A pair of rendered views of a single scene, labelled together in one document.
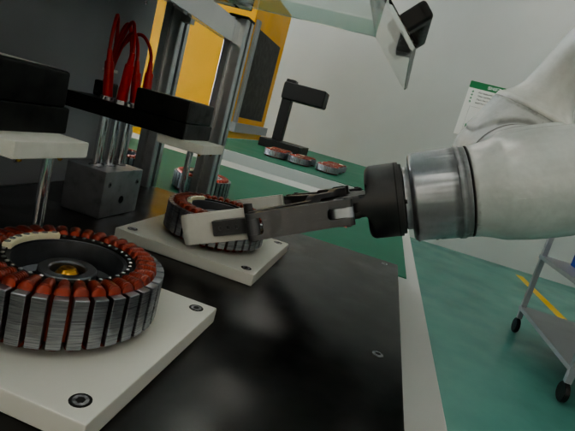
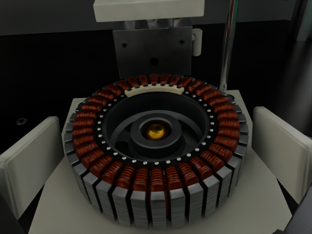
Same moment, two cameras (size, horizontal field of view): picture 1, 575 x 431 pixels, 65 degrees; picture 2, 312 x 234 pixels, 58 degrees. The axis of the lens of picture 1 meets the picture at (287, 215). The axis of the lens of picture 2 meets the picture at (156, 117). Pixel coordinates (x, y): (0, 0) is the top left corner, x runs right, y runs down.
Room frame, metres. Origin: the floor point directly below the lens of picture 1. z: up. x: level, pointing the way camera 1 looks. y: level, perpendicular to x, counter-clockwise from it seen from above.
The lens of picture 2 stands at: (0.47, -0.05, 0.93)
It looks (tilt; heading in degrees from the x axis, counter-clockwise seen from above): 41 degrees down; 81
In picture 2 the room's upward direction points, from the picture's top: 4 degrees counter-clockwise
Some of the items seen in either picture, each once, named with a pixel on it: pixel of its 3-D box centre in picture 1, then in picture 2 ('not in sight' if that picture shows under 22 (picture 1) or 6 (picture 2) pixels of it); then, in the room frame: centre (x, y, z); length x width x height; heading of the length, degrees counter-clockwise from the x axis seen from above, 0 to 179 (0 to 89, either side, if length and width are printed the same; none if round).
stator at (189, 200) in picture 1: (216, 221); (156, 137); (0.49, 0.08, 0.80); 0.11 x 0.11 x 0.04
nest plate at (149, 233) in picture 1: (210, 240); (158, 161); (0.49, 0.08, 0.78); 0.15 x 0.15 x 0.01; 80
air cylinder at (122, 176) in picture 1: (103, 186); (153, 42); (0.52, 0.22, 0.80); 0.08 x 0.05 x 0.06; 170
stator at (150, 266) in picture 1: (66, 280); not in sight; (0.26, 0.12, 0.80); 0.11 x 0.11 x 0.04
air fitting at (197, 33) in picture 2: not in sight; (195, 44); (0.56, 0.20, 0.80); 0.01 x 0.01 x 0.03; 80
